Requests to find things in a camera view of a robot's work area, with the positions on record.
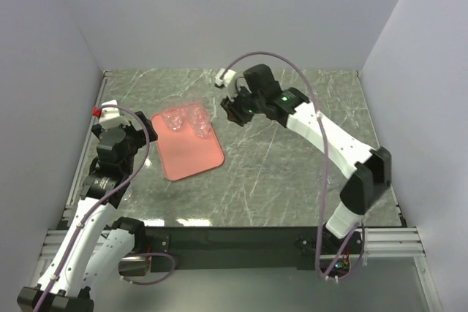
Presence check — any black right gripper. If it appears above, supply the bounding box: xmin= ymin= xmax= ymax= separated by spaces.
xmin=222 ymin=83 xmax=265 ymax=128

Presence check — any clear glass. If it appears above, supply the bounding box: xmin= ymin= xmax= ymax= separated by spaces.
xmin=182 ymin=91 xmax=205 ymax=124
xmin=161 ymin=101 xmax=183 ymax=131
xmin=121 ymin=185 xmax=133 ymax=201

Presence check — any clear glass table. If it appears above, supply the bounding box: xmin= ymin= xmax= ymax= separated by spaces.
xmin=192 ymin=116 xmax=211 ymax=137

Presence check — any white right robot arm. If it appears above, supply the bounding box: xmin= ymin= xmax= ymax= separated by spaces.
xmin=215 ymin=64 xmax=392 ymax=253

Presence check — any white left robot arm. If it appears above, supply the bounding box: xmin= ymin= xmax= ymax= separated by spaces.
xmin=17 ymin=103 xmax=158 ymax=311

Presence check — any pink plastic tray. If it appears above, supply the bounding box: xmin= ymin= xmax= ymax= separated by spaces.
xmin=151 ymin=107 xmax=224 ymax=181

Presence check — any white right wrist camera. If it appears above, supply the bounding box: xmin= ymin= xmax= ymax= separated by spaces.
xmin=214 ymin=69 xmax=238 ymax=102

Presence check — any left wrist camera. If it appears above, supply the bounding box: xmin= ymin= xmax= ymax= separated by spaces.
xmin=92 ymin=107 xmax=129 ymax=130

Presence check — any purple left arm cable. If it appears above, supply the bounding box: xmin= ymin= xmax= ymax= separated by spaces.
xmin=31 ymin=105 xmax=177 ymax=312

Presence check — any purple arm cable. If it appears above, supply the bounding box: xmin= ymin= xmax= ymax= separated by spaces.
xmin=223 ymin=51 xmax=366 ymax=281
xmin=31 ymin=105 xmax=177 ymax=312

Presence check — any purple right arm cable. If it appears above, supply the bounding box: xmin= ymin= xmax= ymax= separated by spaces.
xmin=223 ymin=51 xmax=366 ymax=281

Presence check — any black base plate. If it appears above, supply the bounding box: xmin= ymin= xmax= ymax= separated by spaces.
xmin=102 ymin=226 xmax=366 ymax=278

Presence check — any aluminium mounting rail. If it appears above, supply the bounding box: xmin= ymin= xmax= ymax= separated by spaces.
xmin=21 ymin=180 xmax=429 ymax=312

